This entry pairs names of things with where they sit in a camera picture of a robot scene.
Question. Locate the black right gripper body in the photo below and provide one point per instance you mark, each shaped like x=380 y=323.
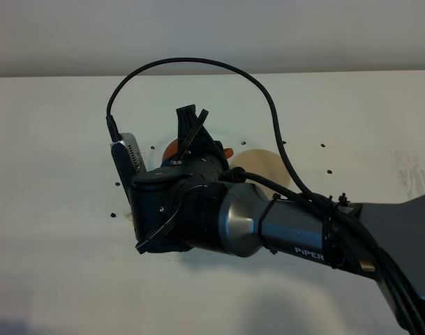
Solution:
x=177 y=207

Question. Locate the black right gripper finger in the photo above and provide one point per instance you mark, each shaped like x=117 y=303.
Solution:
x=192 y=135

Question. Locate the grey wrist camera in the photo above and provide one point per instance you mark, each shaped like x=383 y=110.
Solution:
x=129 y=164

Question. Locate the brown clay teapot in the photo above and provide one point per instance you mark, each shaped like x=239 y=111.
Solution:
x=172 y=148

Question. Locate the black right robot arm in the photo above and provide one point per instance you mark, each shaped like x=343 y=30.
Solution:
x=383 y=242

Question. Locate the round beige teapot tray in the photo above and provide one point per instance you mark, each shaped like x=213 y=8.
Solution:
x=264 y=163

